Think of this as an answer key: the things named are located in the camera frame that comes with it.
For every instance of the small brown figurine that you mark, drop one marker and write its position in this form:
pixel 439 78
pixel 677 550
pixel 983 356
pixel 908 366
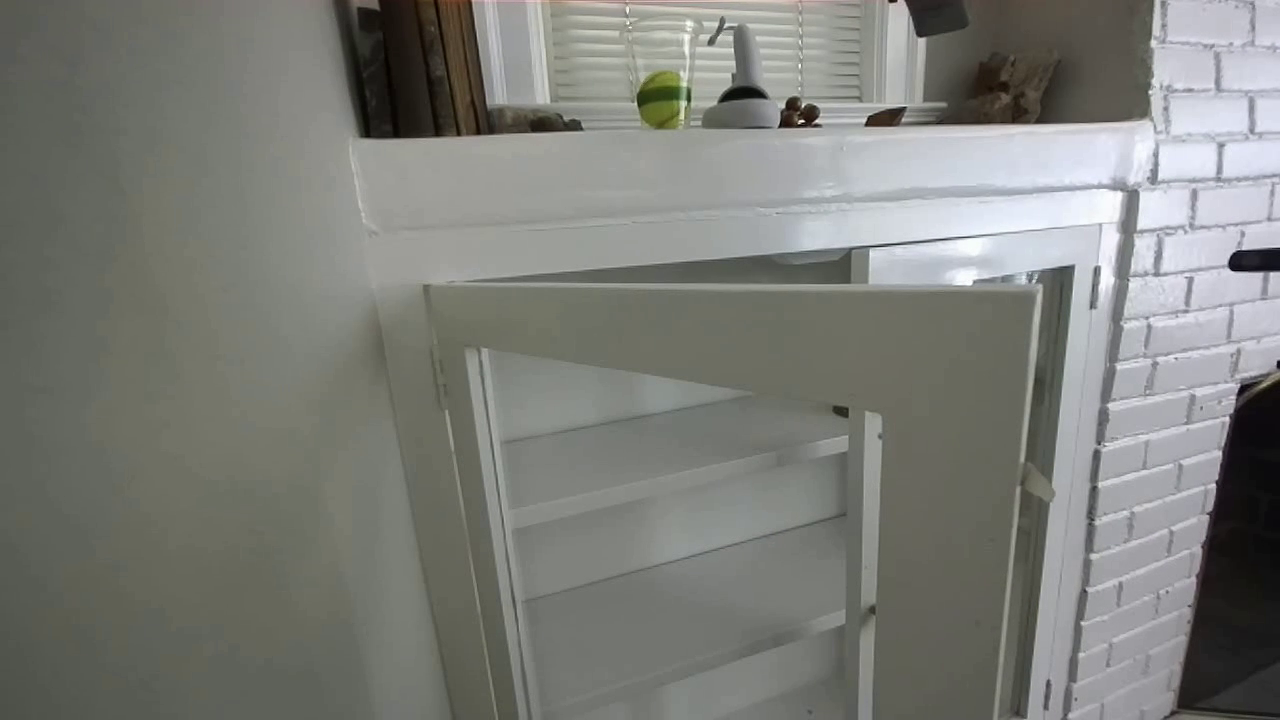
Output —
pixel 796 112

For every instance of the white cabinet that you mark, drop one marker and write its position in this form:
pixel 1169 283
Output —
pixel 956 207

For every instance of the green ball in glass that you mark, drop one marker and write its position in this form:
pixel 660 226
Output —
pixel 660 71

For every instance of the black remote control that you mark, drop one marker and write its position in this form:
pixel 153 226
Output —
pixel 939 17

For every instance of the white window blinds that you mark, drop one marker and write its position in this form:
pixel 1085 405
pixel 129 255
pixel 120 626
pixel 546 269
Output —
pixel 601 50

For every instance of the white open cabinet door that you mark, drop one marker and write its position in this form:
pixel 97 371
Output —
pixel 740 500

